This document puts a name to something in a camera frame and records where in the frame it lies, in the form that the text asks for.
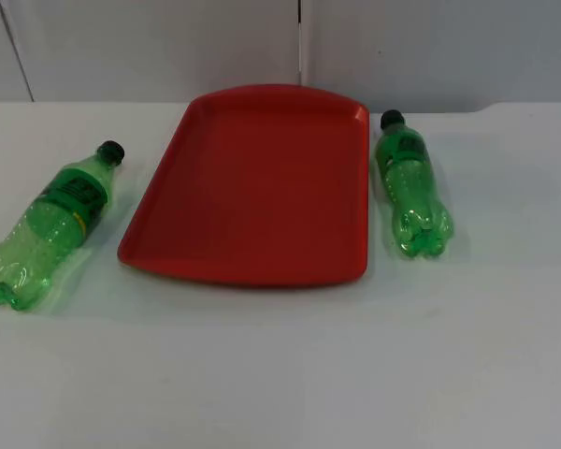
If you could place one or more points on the red plastic tray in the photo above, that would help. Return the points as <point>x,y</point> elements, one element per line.
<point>257,187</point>

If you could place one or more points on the green plastic bottle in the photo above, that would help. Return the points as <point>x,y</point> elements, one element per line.
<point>413,187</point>
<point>51,220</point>

